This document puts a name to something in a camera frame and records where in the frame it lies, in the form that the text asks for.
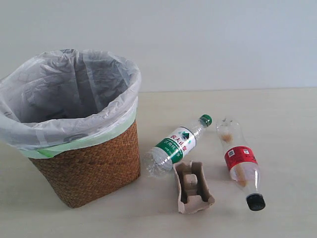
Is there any brown cardboard pulp tray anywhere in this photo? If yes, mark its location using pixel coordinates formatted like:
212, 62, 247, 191
173, 161, 215, 214

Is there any red label cola bottle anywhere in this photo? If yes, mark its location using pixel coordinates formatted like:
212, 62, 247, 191
216, 116, 265, 211

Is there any woven wicker waste basket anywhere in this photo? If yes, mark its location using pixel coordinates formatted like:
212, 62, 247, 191
30, 122, 141, 208

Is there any white plastic bin liner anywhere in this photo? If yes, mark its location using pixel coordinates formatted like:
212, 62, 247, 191
0, 49, 142, 159

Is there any green label water bottle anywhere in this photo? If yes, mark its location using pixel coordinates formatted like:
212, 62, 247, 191
143, 114, 212, 177

